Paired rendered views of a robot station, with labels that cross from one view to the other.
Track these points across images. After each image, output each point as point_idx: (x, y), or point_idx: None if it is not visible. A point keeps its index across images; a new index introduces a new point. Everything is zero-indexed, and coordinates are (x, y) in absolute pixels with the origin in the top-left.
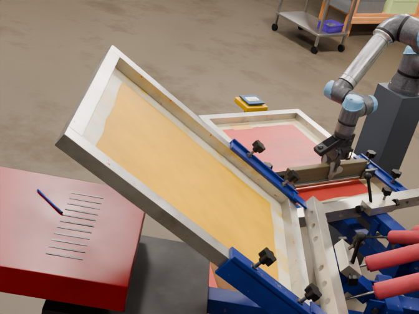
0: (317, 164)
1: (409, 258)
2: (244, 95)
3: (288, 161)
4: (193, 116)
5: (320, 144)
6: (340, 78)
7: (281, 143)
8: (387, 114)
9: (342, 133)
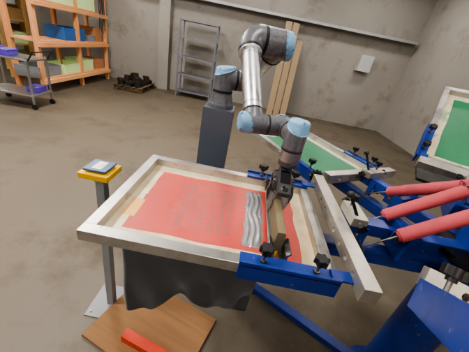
0: (278, 206)
1: None
2: (87, 165)
3: (222, 215)
4: None
5: (280, 185)
6: (252, 106)
7: (188, 198)
8: (220, 129)
9: (296, 163)
